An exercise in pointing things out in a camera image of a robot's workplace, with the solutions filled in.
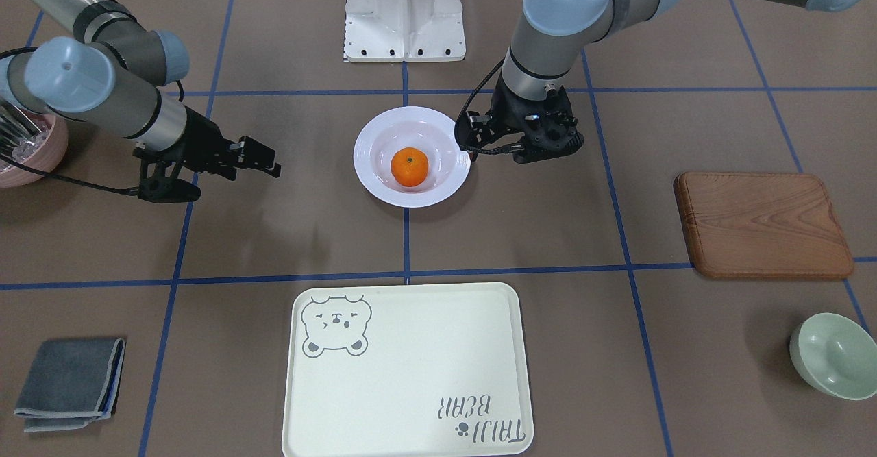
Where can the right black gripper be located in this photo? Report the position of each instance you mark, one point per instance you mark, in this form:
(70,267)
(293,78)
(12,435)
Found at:
(201,138)

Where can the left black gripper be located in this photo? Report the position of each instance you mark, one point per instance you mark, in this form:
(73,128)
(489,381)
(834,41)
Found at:
(505,105)

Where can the white plate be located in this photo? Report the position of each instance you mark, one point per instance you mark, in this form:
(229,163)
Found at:
(421,128)

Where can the orange fruit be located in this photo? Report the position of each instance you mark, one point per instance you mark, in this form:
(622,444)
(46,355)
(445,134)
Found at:
(409,167)

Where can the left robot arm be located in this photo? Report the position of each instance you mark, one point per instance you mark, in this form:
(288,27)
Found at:
(550,35)

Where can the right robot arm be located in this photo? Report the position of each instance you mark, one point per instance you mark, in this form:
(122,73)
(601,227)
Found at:
(109,71)

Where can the wooden tray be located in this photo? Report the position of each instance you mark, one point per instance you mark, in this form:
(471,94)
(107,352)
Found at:
(771,226)

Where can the cream bear tray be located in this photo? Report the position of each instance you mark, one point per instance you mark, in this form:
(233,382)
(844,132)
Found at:
(415,370)

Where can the pink bowl with ice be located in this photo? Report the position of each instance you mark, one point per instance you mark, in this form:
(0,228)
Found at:
(38,141)

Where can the folded grey cloth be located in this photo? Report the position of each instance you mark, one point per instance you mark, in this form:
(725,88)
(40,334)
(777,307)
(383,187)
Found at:
(72,383)

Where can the green bowl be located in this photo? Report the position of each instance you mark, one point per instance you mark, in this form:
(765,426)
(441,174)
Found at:
(835,355)

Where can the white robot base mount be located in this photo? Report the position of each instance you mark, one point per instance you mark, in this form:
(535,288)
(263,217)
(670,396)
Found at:
(388,31)

